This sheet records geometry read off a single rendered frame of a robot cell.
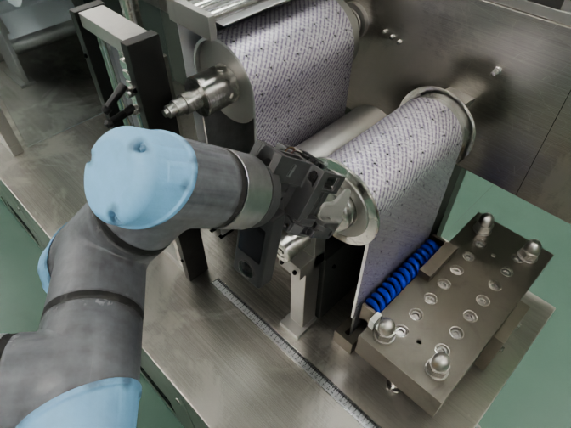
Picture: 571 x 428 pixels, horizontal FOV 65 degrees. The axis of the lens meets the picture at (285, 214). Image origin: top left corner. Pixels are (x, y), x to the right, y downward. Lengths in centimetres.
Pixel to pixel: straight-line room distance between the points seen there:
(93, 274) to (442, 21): 68
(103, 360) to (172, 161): 14
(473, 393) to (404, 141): 49
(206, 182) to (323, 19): 51
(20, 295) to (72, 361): 202
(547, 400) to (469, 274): 122
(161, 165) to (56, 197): 99
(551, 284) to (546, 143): 160
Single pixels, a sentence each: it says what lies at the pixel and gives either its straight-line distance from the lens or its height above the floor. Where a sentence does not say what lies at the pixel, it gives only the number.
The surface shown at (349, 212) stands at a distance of 63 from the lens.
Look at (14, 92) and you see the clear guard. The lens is 143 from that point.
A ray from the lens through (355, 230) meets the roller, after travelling 67.
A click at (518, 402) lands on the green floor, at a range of 203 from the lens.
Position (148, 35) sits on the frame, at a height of 144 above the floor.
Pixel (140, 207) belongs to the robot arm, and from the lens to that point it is 33.
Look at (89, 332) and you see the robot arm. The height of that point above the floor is 144.
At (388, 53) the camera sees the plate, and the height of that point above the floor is 130.
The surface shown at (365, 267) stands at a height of 114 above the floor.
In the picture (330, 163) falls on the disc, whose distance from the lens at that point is 63.
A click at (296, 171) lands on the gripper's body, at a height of 141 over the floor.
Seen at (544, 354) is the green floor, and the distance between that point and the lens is 218.
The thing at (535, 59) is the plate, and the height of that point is 138.
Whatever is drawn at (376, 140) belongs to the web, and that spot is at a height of 131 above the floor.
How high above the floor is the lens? 172
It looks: 47 degrees down
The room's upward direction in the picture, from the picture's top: straight up
